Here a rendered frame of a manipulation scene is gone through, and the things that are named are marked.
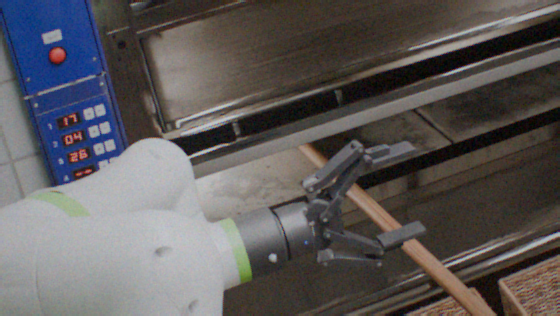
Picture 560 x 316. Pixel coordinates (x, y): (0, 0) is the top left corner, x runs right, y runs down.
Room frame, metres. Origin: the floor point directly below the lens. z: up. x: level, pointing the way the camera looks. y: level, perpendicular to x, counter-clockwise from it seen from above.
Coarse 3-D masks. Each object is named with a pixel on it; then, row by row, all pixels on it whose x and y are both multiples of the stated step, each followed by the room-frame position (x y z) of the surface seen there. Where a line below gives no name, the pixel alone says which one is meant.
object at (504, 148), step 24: (528, 120) 1.98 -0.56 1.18; (552, 120) 1.96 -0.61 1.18; (456, 144) 1.95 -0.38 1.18; (480, 144) 1.92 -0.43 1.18; (504, 144) 1.92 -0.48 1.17; (528, 144) 1.93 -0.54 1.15; (384, 168) 1.91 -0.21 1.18; (408, 168) 1.89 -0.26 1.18; (432, 168) 1.88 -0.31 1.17; (456, 168) 1.89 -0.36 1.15; (384, 192) 1.85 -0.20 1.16
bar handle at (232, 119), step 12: (336, 84) 1.74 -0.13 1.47; (348, 84) 1.74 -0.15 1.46; (288, 96) 1.72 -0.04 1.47; (300, 96) 1.72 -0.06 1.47; (312, 96) 1.73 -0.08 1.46; (336, 96) 1.73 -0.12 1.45; (252, 108) 1.71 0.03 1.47; (264, 108) 1.70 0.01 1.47; (276, 108) 1.71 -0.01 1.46; (216, 120) 1.69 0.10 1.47; (228, 120) 1.69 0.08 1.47; (180, 132) 1.67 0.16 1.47; (192, 132) 1.67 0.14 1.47; (240, 132) 1.69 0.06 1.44
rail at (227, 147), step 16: (528, 48) 1.79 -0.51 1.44; (544, 48) 1.79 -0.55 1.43; (480, 64) 1.76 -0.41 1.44; (496, 64) 1.77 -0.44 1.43; (432, 80) 1.73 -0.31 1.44; (448, 80) 1.74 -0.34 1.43; (368, 96) 1.72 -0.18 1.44; (384, 96) 1.71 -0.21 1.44; (400, 96) 1.72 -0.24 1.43; (320, 112) 1.69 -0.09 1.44; (336, 112) 1.69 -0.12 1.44; (352, 112) 1.69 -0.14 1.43; (272, 128) 1.67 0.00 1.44; (288, 128) 1.67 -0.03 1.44; (304, 128) 1.67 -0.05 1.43; (224, 144) 1.64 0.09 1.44; (240, 144) 1.65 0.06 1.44; (256, 144) 1.65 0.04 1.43; (192, 160) 1.62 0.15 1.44; (208, 160) 1.63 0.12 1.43
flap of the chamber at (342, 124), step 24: (504, 48) 1.91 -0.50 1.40; (408, 72) 1.91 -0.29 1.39; (432, 72) 1.86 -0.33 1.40; (504, 72) 1.76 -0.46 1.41; (360, 96) 1.81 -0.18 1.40; (408, 96) 1.72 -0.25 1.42; (432, 96) 1.73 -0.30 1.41; (264, 120) 1.82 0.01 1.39; (288, 120) 1.77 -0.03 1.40; (336, 120) 1.69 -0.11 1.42; (360, 120) 1.69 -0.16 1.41; (192, 144) 1.78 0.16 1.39; (216, 144) 1.73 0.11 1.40; (264, 144) 1.65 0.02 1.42; (288, 144) 1.66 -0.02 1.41; (192, 168) 1.62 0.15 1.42; (216, 168) 1.63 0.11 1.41
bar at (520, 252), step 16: (528, 240) 1.54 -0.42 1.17; (544, 240) 1.53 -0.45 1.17; (496, 256) 1.51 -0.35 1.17; (512, 256) 1.51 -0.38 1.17; (528, 256) 1.52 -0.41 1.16; (464, 272) 1.49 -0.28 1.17; (480, 272) 1.49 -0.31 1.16; (416, 288) 1.47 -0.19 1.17; (432, 288) 1.47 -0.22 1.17; (368, 304) 1.46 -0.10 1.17; (384, 304) 1.45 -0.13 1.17; (400, 304) 1.46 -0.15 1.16
